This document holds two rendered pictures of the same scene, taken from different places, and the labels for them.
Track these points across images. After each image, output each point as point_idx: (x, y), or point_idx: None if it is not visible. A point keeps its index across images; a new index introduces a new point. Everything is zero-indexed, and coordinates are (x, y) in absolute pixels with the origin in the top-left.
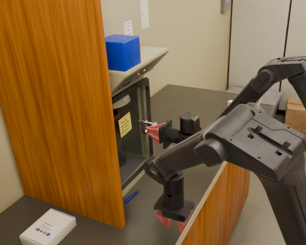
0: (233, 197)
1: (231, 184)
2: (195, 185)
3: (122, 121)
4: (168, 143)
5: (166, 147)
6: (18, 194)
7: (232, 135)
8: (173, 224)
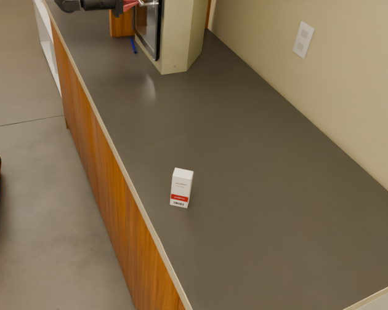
0: (141, 278)
1: (136, 244)
2: (97, 77)
3: None
4: (113, 10)
5: (112, 11)
6: (210, 26)
7: None
8: (79, 48)
